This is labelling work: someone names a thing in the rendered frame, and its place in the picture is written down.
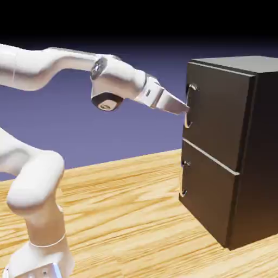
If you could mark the dark cabinet door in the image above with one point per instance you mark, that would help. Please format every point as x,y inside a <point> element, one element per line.
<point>208,195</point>
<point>217,117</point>

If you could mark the dark wooden cabinet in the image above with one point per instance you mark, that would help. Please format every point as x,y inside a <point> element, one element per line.
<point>256,152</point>

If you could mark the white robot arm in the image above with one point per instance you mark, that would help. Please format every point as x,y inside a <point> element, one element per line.
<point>113,73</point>

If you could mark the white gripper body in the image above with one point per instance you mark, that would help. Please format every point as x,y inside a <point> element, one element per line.
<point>171,101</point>

